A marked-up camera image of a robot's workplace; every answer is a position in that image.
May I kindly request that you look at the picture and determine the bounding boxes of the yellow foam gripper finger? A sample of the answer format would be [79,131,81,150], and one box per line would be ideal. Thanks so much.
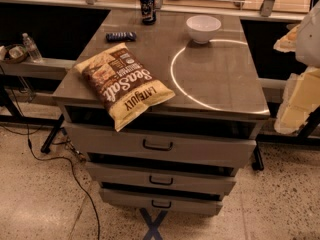
[274,67,320,134]
[273,25,299,53]

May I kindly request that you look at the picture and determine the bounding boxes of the brown sea salt chip bag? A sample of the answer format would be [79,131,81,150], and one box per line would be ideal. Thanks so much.
[75,43,175,132]

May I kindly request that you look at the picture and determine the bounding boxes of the grey drawer cabinet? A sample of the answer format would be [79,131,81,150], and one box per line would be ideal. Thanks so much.
[53,9,269,203]

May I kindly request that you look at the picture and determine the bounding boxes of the grey drawer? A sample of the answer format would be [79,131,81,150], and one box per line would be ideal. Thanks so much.
[99,188,223,216]
[86,162,235,195]
[64,123,256,168]

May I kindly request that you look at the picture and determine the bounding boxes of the small round basket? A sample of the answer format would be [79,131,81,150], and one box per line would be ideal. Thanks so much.
[0,44,28,64]

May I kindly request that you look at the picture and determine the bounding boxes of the middle grey drawer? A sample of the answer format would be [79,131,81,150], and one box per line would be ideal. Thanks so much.
[86,162,235,195]

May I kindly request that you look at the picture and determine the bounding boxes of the grey side shelf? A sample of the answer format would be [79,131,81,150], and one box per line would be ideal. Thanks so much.
[0,58,75,80]

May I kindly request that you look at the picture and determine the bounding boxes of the black floor cable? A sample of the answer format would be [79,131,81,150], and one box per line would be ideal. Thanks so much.
[0,123,102,240]

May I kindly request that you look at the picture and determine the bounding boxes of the white bowl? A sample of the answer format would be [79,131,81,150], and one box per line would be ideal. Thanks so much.
[186,15,221,44]

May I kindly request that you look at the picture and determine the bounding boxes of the clear plastic water bottle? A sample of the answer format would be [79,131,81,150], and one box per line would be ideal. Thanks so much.
[22,33,43,63]

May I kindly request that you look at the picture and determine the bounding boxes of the bottom grey drawer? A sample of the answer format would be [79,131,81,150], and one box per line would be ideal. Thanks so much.
[99,188,223,216]

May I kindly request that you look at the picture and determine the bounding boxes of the top grey drawer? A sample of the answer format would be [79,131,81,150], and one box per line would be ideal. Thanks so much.
[64,123,256,168]

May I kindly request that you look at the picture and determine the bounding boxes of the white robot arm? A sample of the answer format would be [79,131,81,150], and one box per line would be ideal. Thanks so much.
[273,1,320,134]

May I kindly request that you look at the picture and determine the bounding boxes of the blue soda can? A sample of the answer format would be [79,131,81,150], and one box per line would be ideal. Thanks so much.
[140,0,156,25]

